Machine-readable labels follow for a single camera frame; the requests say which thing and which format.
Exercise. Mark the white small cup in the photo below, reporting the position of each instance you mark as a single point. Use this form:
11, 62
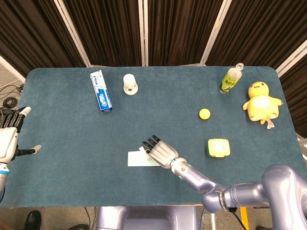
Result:
130, 83

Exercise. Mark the green box with yellow lid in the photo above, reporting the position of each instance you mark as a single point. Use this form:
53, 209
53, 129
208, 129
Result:
218, 148

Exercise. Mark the white paper bookmark with tassel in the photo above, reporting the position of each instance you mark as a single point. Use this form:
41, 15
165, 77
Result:
138, 160

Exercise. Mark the yellow plush duck toy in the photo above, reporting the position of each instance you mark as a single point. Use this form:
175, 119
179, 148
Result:
260, 105

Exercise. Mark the black shoe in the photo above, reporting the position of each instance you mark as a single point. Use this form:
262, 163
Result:
33, 220
78, 227

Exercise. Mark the brown curtain screen panel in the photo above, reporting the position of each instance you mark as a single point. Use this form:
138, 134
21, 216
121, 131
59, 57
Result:
259, 28
182, 31
31, 31
297, 95
105, 31

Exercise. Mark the blue white toothpaste box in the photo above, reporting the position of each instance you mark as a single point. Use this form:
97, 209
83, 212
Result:
103, 98

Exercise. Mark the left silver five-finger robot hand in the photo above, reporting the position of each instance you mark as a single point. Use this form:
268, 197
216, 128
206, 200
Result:
8, 141

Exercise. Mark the purple robot torso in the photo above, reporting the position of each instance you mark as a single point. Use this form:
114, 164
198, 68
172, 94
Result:
148, 218

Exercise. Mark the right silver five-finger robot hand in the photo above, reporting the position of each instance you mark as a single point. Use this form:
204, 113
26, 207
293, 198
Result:
163, 153

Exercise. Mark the green label tea bottle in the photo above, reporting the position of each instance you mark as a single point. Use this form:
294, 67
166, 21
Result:
229, 82

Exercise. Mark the yellow ball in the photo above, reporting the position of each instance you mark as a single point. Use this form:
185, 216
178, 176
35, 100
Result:
204, 114

